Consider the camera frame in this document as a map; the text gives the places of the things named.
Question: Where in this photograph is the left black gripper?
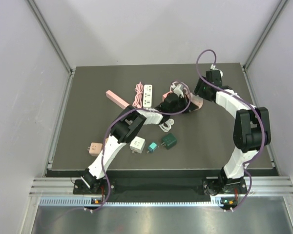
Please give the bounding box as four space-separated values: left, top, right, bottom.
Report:
168 94 197 114

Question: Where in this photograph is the pink round socket base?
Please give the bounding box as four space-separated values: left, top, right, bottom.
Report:
189 94 203 112

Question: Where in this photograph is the white power strip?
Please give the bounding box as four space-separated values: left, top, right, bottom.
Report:
143 84 153 109

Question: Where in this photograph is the green cube adapter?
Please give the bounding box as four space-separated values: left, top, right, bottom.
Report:
161 133 177 150

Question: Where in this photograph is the teal charger plug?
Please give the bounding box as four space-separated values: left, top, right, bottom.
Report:
147 142 158 154

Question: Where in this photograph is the pink power strip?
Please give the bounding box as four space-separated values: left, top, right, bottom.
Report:
105 90 130 110

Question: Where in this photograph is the white cube adapter plug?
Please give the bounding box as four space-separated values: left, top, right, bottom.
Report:
129 136 146 154

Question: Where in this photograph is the pink deer cube adapter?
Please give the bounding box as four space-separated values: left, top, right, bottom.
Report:
87 142 103 156

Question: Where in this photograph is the pink cube socket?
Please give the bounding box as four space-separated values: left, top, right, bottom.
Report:
162 92 171 101

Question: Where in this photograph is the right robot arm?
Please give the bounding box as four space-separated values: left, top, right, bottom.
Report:
194 69 271 195

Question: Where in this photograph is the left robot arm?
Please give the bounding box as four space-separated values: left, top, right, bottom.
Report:
81 93 199 193

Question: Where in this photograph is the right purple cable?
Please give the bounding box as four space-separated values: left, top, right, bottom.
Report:
196 49 266 212

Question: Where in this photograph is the purple cable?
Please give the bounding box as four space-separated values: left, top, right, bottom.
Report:
97 79 192 214
196 49 266 212

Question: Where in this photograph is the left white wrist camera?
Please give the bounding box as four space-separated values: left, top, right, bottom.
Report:
169 81 187 97

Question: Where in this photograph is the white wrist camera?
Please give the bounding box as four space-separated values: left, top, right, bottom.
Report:
169 81 187 97
210 63 223 77

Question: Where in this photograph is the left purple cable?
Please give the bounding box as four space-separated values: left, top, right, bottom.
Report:
97 79 192 214

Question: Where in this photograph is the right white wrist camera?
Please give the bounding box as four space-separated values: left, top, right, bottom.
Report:
210 63 223 77

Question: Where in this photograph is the pink power strip cord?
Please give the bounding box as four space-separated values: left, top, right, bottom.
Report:
132 82 144 108

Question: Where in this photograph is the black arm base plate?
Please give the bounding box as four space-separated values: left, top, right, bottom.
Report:
73 177 247 195

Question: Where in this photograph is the white slotted cable duct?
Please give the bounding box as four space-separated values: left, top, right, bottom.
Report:
39 197 235 207

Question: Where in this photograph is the aluminium frame rail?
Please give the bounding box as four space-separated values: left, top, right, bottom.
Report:
30 176 293 197

